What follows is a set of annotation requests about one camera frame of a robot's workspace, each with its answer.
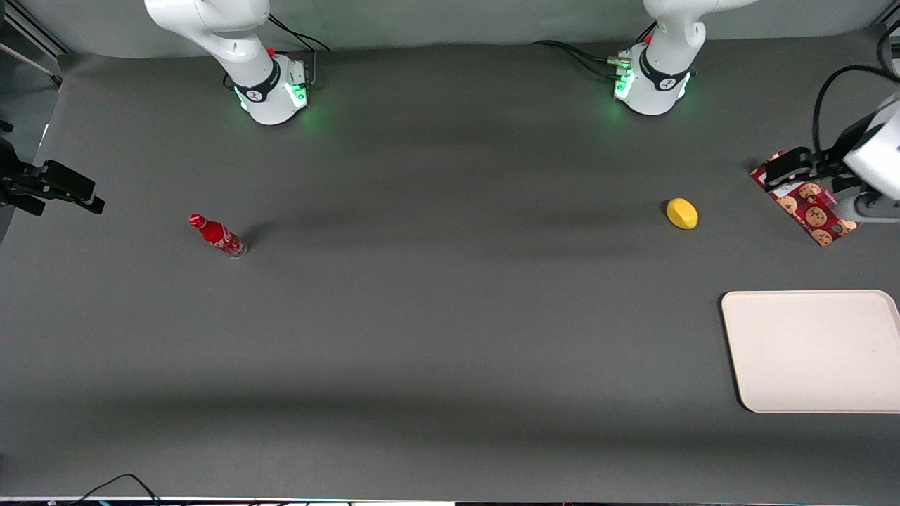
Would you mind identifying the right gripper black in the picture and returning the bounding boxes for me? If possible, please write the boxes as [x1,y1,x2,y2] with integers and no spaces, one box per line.
[0,121,106,216]

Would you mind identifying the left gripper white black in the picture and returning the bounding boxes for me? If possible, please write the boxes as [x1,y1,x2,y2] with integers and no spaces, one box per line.
[764,102,900,202]

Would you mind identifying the red cookie box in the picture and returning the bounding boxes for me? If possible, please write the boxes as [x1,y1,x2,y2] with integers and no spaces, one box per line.
[750,150,860,247]

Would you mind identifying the beige plastic tray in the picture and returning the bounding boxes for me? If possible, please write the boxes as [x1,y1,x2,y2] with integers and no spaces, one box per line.
[721,290,900,414]

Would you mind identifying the yellow lemon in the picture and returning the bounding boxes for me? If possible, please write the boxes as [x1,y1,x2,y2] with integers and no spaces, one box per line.
[666,197,700,231]

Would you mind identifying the red cola bottle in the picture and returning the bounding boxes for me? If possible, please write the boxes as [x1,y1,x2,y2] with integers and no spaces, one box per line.
[188,213,248,259]

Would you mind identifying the dark grey table mat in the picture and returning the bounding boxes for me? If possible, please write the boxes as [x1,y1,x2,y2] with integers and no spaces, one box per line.
[0,28,900,505]

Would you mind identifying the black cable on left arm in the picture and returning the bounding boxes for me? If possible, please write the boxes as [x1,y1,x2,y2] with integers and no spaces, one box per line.
[812,21,900,153]

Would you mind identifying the aluminium frame profile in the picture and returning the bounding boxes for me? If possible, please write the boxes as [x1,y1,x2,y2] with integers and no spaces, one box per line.
[0,0,72,89]

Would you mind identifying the black cables at left arm base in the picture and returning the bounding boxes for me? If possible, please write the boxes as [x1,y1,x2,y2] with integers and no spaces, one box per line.
[530,21,658,80]

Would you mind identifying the black cables at arm base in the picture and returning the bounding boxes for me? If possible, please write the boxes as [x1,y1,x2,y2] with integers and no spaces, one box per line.
[223,13,331,91]
[530,21,658,80]

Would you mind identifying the black cables at right arm base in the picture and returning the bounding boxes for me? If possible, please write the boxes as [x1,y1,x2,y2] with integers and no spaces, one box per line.
[223,13,331,91]

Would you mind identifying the black cable at table edge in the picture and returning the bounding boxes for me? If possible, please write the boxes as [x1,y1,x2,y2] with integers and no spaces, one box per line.
[67,473,164,506]

